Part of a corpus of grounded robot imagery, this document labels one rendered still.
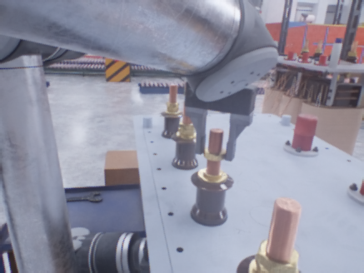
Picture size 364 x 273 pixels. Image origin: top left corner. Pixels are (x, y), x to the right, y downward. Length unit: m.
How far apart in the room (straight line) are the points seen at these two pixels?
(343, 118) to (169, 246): 2.75
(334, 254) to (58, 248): 0.52
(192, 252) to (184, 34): 0.44
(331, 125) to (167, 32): 2.96
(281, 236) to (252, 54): 0.21
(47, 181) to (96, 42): 0.40
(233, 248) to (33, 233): 0.36
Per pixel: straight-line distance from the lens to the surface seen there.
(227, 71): 0.30
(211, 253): 0.58
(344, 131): 3.23
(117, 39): 0.18
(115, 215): 1.52
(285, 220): 0.35
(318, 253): 0.65
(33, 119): 0.51
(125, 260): 0.74
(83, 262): 0.79
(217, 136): 0.57
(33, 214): 0.56
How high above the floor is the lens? 1.75
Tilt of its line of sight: 20 degrees down
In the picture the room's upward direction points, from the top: 3 degrees clockwise
